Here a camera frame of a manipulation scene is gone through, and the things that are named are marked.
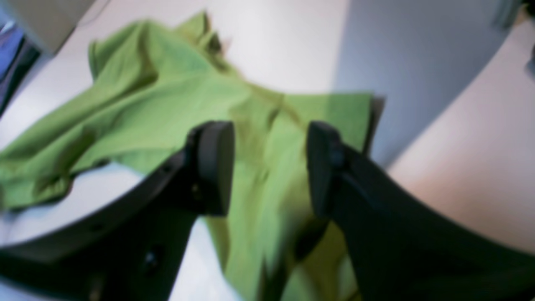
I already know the green t-shirt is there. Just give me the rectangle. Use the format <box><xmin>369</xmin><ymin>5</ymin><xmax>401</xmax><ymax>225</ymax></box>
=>
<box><xmin>1</xmin><ymin>12</ymin><xmax>373</xmax><ymax>301</ymax></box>

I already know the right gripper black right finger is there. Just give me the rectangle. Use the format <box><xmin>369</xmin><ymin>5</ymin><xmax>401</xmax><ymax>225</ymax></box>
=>
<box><xmin>306</xmin><ymin>121</ymin><xmax>535</xmax><ymax>301</ymax></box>

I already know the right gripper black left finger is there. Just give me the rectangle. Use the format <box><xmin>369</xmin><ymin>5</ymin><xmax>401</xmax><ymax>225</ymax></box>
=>
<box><xmin>0</xmin><ymin>121</ymin><xmax>235</xmax><ymax>301</ymax></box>

